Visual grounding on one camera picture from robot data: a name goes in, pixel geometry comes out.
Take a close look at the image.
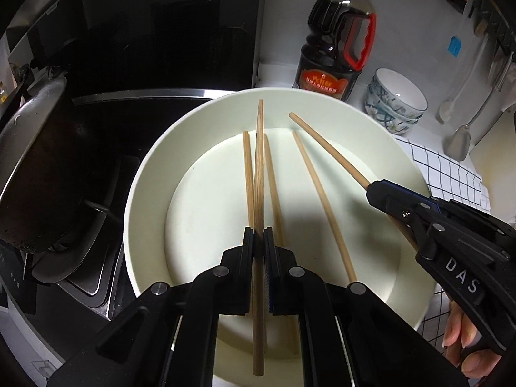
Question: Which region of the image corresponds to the blue patterned porcelain bowl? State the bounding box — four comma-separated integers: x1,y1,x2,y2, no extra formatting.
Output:
365,101,420,135
370,68,428,115
366,89,425,124

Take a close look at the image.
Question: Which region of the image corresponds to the black gas stove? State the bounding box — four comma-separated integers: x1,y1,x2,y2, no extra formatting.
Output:
0,89,226,387

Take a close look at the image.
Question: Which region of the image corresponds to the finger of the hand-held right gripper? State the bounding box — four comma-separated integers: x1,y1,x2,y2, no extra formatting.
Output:
366,178,444,226

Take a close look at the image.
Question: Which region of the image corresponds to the person's right hand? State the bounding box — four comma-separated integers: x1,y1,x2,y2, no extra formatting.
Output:
442,302,504,380

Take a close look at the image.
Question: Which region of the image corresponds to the white cutting board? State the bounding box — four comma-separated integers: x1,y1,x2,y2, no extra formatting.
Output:
470,105,516,224

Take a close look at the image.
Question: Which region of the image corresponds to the dark iron wok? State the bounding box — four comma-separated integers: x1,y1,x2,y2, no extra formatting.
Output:
0,62,122,255

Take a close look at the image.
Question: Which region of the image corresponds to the blue silicone brush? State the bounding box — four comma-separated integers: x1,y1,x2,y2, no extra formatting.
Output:
449,0,474,57

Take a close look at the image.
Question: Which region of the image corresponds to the black wall rack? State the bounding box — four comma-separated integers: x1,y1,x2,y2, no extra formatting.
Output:
405,0,516,55

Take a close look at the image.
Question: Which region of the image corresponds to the white checked cloth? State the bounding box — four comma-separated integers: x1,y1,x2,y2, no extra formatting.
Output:
394,136,494,357

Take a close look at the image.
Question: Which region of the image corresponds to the metal spatula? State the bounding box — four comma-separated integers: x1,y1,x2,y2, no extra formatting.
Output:
443,50,514,161

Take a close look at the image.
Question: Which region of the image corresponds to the large white round basin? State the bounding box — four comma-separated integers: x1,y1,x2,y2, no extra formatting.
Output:
123,87,438,387

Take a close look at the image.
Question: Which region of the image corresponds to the single wooden chopstick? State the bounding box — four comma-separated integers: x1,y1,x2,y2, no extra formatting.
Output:
243,131,254,230
263,134,300,357
292,131,357,283
253,99,266,376
289,112,420,254

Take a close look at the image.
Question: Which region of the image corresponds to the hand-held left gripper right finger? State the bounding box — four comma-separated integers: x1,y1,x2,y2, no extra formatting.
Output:
264,228,468,387

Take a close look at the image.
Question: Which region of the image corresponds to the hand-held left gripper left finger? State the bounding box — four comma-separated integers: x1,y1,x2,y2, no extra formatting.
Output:
48,228,254,387

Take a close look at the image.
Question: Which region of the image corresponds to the hanging white spoon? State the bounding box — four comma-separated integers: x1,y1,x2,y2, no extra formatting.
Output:
439,34,488,124

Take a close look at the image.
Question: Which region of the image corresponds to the dark soy sauce bottle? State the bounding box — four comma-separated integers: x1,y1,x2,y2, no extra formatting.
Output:
292,0,377,102

